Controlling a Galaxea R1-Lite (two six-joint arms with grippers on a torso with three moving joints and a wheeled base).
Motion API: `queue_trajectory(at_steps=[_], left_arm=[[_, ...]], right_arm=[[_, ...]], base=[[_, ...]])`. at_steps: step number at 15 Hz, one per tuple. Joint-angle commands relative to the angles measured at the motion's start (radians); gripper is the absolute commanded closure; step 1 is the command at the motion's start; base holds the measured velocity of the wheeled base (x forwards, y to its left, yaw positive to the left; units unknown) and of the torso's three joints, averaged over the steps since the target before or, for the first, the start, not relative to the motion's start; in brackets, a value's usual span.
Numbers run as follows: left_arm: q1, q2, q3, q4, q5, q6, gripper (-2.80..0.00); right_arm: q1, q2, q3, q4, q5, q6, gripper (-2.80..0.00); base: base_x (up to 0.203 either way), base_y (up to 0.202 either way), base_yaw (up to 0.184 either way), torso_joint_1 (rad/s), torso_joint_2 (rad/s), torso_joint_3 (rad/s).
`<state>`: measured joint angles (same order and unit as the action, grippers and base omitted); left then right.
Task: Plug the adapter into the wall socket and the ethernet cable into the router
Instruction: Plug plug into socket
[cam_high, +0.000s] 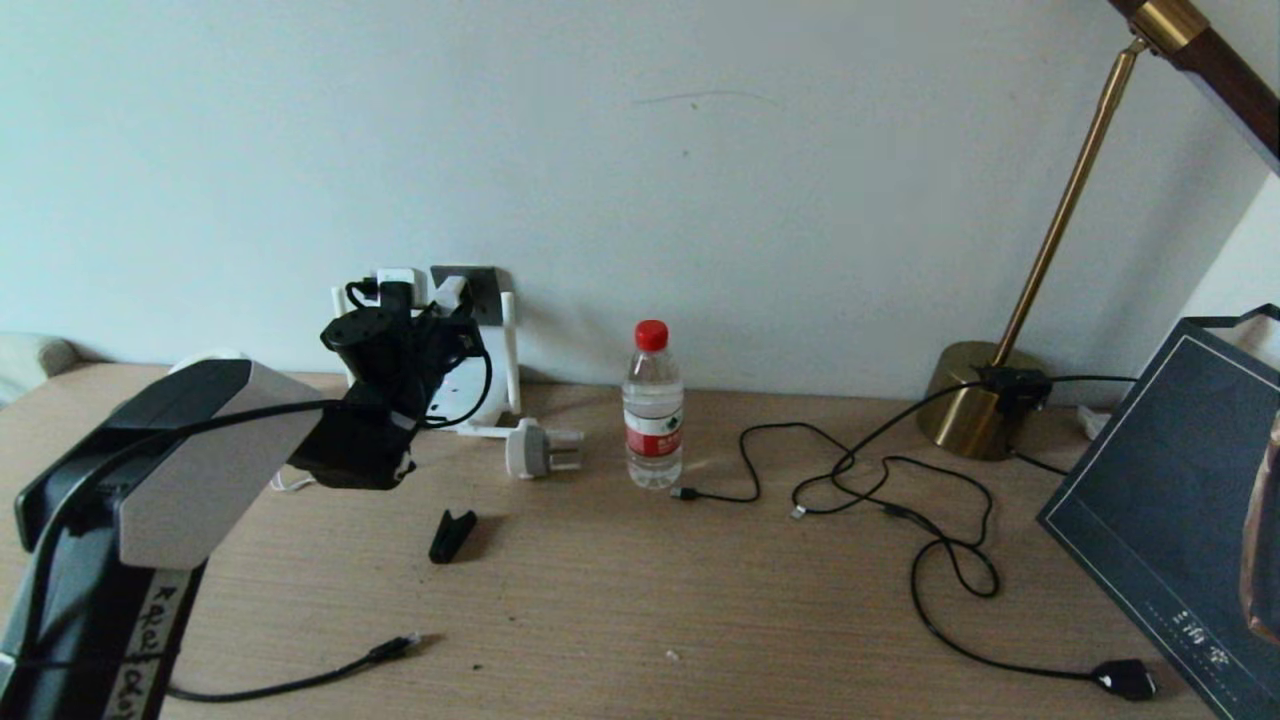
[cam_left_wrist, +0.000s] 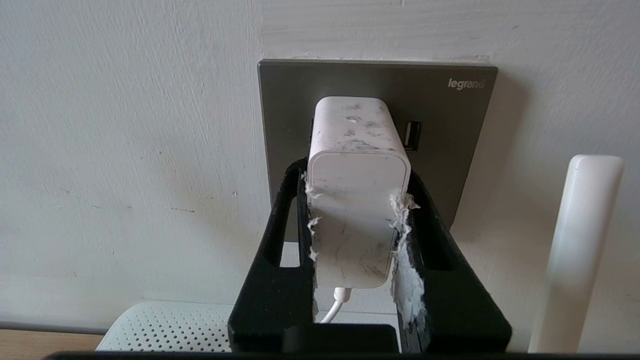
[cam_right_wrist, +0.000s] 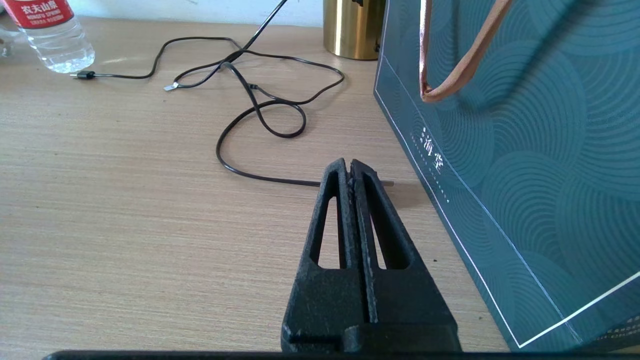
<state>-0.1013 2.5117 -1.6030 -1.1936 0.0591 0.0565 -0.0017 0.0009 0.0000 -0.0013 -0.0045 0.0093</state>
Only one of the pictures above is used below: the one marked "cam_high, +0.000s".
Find black ethernet cable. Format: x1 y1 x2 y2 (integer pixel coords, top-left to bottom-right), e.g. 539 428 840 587
165 632 421 703

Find white wifi router with antennas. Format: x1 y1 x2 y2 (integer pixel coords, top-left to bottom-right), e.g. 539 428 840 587
330 288 523 441

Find white round plug adapter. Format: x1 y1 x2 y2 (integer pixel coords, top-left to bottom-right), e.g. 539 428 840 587
505 418 587 482

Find small black plastic clip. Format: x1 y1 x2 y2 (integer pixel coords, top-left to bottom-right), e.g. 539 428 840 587
428 508 478 564

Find clear water bottle red cap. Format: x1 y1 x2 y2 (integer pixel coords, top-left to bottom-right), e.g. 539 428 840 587
622 320 686 491

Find brass desk lamp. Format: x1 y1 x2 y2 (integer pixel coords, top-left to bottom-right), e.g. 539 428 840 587
917 0 1280 461

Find black block on lamp base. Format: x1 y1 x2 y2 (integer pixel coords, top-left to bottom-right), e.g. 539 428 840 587
968 364 1053 413

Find dark teal paper bag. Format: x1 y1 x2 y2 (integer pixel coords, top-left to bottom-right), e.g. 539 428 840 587
1036 303 1280 720

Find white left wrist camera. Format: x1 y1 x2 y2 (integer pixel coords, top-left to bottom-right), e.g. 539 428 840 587
375 267 430 307

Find grey wall socket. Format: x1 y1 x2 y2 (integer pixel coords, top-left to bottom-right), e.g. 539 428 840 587
430 265 503 327

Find black left camera cable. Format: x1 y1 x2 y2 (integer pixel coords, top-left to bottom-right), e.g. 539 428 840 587
345 280 494 430

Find black USB charging cable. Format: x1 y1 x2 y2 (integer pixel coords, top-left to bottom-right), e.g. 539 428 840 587
674 378 986 506

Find black lamp power cord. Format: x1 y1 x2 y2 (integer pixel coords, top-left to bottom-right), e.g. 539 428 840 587
1005 373 1141 476

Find black usb cables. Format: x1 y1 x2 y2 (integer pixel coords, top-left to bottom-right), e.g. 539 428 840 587
789 455 1158 702

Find tan bag handle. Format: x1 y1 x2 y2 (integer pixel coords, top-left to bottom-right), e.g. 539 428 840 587
1238 405 1280 646

